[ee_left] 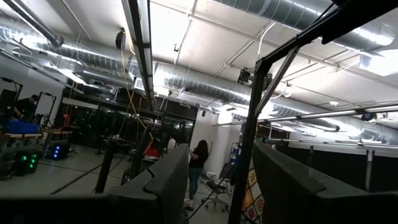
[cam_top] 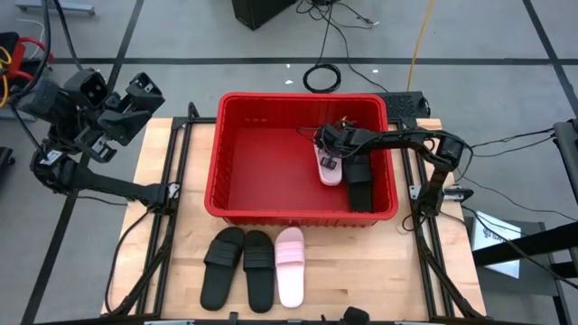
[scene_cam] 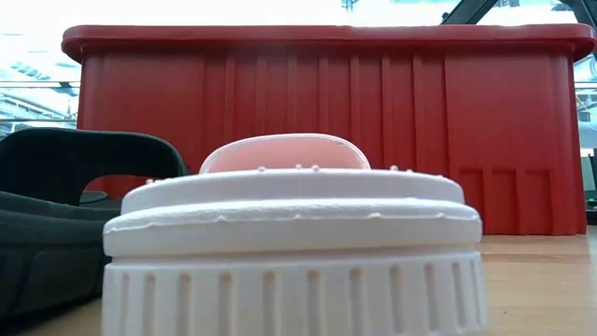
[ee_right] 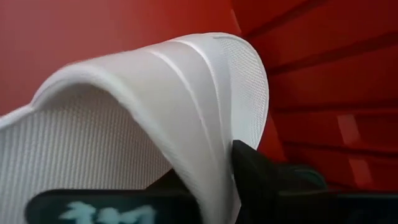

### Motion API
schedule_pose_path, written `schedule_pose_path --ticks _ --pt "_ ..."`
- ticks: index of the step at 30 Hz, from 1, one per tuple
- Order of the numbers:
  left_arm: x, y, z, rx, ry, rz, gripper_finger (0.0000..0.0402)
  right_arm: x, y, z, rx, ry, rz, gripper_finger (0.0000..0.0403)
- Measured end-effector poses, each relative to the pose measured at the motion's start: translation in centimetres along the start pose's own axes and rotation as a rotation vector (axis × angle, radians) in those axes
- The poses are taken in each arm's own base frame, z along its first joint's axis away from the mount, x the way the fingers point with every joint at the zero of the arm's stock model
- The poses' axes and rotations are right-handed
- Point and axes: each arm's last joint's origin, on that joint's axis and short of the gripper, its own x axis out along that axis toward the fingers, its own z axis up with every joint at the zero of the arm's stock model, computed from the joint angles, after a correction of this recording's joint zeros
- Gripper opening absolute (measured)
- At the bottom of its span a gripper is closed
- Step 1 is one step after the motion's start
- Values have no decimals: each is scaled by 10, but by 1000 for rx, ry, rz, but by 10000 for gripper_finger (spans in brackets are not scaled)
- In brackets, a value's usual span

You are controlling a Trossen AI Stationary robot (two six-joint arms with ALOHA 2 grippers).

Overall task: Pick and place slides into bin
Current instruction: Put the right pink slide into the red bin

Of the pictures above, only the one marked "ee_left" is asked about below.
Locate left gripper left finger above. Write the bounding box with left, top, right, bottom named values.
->
left=0, top=142, right=190, bottom=224

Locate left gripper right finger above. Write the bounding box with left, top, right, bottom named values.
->
left=252, top=141, right=398, bottom=224

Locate blue plastic bin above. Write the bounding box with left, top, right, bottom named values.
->
left=3, top=119, right=40, bottom=135

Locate colourful poster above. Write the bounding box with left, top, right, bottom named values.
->
left=241, top=169, right=266, bottom=224

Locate black partition panel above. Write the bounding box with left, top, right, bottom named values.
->
left=254, top=124, right=398, bottom=195

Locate grey office chair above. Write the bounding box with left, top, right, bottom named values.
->
left=201, top=162, right=236, bottom=213

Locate computer with blue lights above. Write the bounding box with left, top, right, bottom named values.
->
left=44, top=142, right=72, bottom=162

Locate computer with green lights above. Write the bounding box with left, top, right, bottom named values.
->
left=12, top=150, right=40, bottom=177

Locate wooden work table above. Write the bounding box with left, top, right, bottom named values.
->
left=0, top=129, right=73, bottom=144

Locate metal ceiling pipe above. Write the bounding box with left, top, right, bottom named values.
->
left=2, top=0, right=65, bottom=48

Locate black stand post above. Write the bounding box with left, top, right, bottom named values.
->
left=128, top=125, right=152, bottom=182
left=94, top=139, right=116, bottom=194

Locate yellow extension cord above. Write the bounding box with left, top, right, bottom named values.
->
left=120, top=49, right=155, bottom=153

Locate spiral metal air duct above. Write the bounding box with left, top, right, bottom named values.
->
left=153, top=61, right=343, bottom=133
left=0, top=24, right=139, bottom=80

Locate small black mounted camera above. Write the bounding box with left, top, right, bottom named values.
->
left=237, top=67, right=253, bottom=85

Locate black ceiling cable reel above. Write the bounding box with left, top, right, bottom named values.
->
left=114, top=27, right=127, bottom=51

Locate large spiral air duct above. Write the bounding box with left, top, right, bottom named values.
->
left=213, top=0, right=398, bottom=55

